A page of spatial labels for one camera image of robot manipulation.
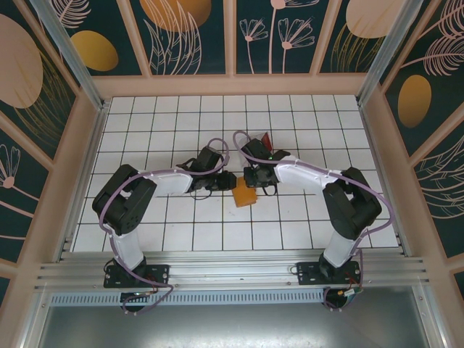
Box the orange sponge with grey pad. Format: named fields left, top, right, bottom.
left=231, top=175, right=258, bottom=208

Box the dark panel with pink flowers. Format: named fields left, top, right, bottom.
left=235, top=0, right=315, bottom=75

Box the grey metal sheet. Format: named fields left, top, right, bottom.
left=36, top=303, right=442, bottom=348

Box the dark panel with orange disc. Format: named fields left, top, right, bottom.
left=129, top=0, right=228, bottom=76

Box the side panel with gold oval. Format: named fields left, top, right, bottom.
left=380, top=0, right=464, bottom=157

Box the dark panel with gold oval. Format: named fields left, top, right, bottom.
left=57, top=0, right=144, bottom=77

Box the side panel with pink leaves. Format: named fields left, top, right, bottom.
left=413, top=117, right=464, bottom=259

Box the dark panel with pale disc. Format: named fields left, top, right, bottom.
left=318, top=0, right=394, bottom=75

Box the side panel with pink flower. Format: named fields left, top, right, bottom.
left=0, top=110, right=51, bottom=264

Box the side panel with pale disc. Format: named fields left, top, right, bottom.
left=0, top=0, right=80, bottom=162

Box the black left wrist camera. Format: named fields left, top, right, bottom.
left=197, top=144, right=223, bottom=173

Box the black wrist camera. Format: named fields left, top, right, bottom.
left=241, top=138, right=272, bottom=163
left=197, top=144, right=223, bottom=173

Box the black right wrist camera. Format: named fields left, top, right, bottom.
left=241, top=138, right=272, bottom=163

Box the aluminium front rail beam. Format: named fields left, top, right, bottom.
left=34, top=249, right=431, bottom=291

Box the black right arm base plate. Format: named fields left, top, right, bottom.
left=297, top=261, right=363, bottom=286

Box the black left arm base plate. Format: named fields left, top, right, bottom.
left=104, top=263, right=170, bottom=289

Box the grey slotted cable duct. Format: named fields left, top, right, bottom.
left=49, top=288, right=326, bottom=306

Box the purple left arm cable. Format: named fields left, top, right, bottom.
left=99, top=136, right=233, bottom=315

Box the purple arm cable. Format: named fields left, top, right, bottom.
left=233, top=130, right=396, bottom=291
left=99, top=136, right=233, bottom=315

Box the aluminium side rail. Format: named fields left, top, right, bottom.
left=56, top=103, right=109, bottom=264
left=357, top=103, right=406, bottom=257

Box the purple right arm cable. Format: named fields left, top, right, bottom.
left=233, top=130, right=396, bottom=291

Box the coloured wire bundle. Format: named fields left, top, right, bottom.
left=326, top=286, right=365, bottom=311

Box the aluminium corner post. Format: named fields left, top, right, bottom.
left=30, top=0, right=109, bottom=112
left=356, top=0, right=434, bottom=106

